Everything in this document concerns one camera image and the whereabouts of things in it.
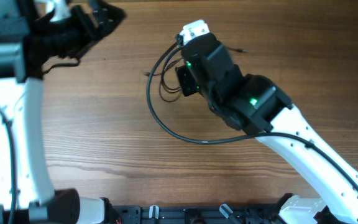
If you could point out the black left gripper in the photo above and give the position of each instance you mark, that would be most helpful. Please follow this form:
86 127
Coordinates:
87 35

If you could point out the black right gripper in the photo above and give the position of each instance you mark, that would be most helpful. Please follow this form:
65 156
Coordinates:
185 81

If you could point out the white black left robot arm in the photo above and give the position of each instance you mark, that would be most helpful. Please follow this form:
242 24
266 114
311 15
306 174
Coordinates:
27 41

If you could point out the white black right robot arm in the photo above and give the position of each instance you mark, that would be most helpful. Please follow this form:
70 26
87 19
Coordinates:
256 106

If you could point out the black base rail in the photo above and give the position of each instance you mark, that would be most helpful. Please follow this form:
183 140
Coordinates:
135 214

